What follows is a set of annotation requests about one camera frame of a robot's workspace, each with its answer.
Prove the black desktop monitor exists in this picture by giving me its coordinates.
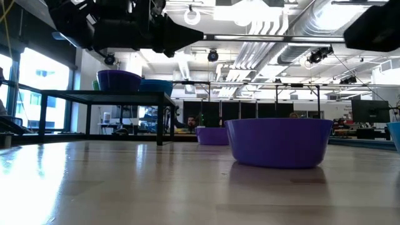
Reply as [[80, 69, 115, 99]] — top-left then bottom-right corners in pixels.
[[351, 99, 391, 124]]

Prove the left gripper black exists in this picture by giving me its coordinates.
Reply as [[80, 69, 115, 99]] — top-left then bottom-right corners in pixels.
[[93, 14, 204, 59]]

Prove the white ring light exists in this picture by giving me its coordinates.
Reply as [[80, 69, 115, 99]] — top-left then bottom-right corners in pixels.
[[183, 6, 202, 26]]

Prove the purple plastic mini bowl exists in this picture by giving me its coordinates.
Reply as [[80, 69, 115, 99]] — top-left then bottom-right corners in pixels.
[[195, 126, 230, 146], [96, 69, 143, 92], [224, 117, 334, 169]]

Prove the black perforated metal shelf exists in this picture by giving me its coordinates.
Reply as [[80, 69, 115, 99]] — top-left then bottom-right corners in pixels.
[[40, 89, 176, 146]]

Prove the black partition wall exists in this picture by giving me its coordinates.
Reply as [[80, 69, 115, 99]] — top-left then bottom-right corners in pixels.
[[182, 101, 294, 138]]

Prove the blue plastic mini bowl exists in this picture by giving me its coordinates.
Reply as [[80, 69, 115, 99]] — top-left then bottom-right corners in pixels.
[[386, 121, 400, 153], [139, 79, 174, 97]]

